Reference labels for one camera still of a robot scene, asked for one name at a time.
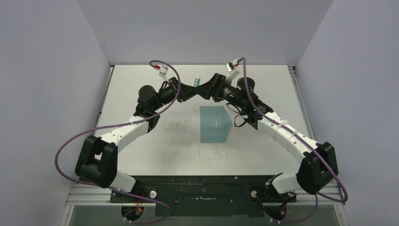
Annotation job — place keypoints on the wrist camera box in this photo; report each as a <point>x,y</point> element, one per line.
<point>163,70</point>
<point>233,69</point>

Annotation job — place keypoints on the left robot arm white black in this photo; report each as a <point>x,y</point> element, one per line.
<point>98,159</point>

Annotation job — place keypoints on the green glue stick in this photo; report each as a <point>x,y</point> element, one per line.
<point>197,81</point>

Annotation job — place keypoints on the right side aluminium rail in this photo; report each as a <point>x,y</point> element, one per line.
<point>302,111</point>

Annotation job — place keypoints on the aluminium frame rail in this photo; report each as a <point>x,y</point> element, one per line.
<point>83,195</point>

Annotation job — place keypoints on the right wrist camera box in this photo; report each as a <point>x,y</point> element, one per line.
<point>233,69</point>

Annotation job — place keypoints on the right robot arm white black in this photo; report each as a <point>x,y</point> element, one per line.
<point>318,165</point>

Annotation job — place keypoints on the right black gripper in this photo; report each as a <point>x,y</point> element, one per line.
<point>213,88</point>

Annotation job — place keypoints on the teal envelope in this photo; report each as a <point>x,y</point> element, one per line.
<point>215,124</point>

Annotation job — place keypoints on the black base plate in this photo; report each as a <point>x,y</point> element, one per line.
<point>213,196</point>

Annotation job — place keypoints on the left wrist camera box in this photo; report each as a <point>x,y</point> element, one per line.
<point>163,70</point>

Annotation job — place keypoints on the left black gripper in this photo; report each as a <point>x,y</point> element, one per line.
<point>185,92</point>

